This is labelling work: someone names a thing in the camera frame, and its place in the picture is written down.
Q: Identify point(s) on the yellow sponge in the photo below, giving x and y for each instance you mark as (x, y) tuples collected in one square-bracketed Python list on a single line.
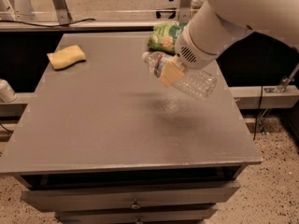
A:
[(66, 57)]

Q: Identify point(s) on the metal drawer knob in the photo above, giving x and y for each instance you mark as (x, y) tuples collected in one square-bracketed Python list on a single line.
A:
[(135, 205)]

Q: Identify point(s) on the clear plastic water bottle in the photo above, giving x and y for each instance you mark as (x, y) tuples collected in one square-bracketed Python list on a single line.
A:
[(197, 84)]

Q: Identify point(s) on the top grey drawer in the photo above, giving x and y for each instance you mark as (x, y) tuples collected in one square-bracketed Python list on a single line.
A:
[(122, 197)]

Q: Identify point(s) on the green dang snack bag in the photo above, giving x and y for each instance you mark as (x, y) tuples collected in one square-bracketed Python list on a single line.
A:
[(164, 36)]

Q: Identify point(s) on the metal frame rail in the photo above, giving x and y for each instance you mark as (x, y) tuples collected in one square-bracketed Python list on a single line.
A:
[(84, 25)]

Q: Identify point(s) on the grey drawer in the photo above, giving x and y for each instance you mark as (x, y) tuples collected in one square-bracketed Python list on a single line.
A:
[(144, 214), (122, 197)]

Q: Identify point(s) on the white cylinder at left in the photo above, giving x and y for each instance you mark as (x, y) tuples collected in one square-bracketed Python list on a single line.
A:
[(7, 94)]

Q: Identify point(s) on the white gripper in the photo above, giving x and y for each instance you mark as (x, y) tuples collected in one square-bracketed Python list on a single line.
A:
[(191, 55)]

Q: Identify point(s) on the grey drawer cabinet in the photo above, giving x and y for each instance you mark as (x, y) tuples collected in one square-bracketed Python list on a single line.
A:
[(109, 123)]

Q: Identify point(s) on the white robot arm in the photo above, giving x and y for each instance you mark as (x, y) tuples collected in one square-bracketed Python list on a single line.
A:
[(255, 42)]

